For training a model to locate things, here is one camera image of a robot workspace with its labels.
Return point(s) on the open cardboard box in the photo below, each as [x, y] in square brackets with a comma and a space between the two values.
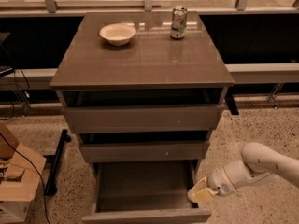
[21, 168]

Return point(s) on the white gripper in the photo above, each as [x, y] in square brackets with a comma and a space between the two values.
[219, 181]

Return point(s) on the green white soda can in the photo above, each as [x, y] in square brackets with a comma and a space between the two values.
[179, 22]

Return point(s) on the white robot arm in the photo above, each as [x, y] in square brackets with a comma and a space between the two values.
[259, 164]

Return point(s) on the black metal stand leg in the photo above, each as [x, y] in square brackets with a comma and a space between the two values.
[54, 161]

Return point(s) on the grey drawer cabinet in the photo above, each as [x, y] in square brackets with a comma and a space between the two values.
[151, 60]

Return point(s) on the grey bottom drawer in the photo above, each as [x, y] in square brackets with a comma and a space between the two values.
[145, 192]

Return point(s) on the white paper bowl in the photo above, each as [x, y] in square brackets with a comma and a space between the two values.
[117, 34]

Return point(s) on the grey top drawer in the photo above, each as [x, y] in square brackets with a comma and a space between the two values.
[143, 110]

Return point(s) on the grey middle drawer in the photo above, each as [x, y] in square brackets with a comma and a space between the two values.
[146, 146]

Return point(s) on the grey drawer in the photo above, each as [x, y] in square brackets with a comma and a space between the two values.
[143, 110]
[146, 146]
[145, 192]

